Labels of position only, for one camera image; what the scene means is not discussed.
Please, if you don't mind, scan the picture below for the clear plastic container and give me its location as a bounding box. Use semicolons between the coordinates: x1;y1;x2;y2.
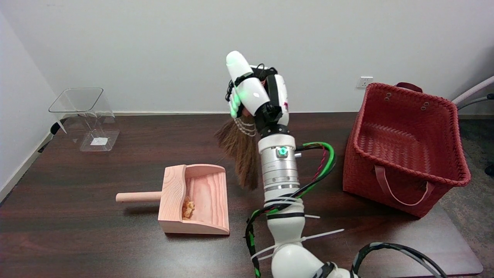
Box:
48;88;120;152

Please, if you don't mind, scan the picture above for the black bar by wall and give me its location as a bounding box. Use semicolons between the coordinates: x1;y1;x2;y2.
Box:
38;118;68;153

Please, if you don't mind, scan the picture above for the red woven basket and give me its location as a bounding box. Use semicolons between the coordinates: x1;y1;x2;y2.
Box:
343;82;472;219

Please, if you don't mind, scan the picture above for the black sleeved cable loop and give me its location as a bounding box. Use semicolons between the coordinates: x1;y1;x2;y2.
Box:
350;242;448;278

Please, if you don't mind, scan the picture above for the brown bristle hand broom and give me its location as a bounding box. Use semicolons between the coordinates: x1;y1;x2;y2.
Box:
214;108;260;190

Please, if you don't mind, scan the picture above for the wooden dustpan with handle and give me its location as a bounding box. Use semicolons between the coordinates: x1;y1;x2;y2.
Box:
115;164;230;236

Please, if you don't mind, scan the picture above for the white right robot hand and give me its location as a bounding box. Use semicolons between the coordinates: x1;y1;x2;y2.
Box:
225;50;291;136

